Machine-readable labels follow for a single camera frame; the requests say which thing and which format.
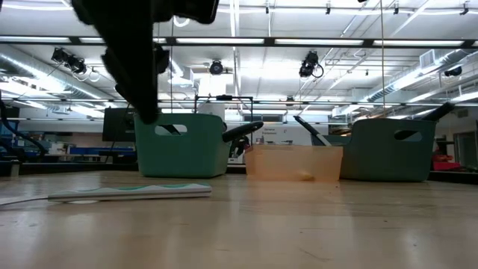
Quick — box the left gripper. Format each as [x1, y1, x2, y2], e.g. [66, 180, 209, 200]
[70, 0, 221, 125]

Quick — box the black ladle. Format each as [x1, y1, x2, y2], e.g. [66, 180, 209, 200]
[222, 120, 265, 143]

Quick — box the teal-white patterned handle knife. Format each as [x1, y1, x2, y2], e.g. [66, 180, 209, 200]
[0, 182, 213, 207]

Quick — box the black slotted spatula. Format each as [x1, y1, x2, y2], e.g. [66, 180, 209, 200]
[293, 114, 332, 147]

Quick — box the black steel-necked utensil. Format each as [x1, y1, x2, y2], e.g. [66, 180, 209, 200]
[394, 101, 456, 142]

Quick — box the black computer monitor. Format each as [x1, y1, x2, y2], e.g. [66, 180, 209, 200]
[102, 107, 137, 143]

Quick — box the teal plastic bin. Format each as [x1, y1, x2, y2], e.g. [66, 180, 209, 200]
[133, 113, 232, 179]

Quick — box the black curved tube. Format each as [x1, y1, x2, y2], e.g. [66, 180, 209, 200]
[0, 97, 49, 160]

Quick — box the orange plastic tray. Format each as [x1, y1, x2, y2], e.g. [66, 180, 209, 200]
[244, 144, 344, 183]

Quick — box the blue plastic bin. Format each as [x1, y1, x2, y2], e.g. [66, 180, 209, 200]
[311, 118, 437, 183]

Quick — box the red crate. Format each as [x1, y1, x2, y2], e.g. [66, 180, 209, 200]
[432, 152, 463, 171]

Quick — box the silver ventilation duct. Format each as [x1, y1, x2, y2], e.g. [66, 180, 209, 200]
[0, 52, 113, 100]
[367, 48, 478, 104]

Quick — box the black frame rail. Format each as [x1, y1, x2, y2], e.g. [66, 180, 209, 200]
[0, 161, 140, 177]
[427, 170, 478, 185]

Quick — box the black overhead frame bar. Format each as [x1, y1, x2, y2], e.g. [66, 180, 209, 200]
[0, 35, 478, 48]

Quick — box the yellow hanging cord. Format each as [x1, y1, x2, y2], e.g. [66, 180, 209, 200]
[379, 0, 386, 120]

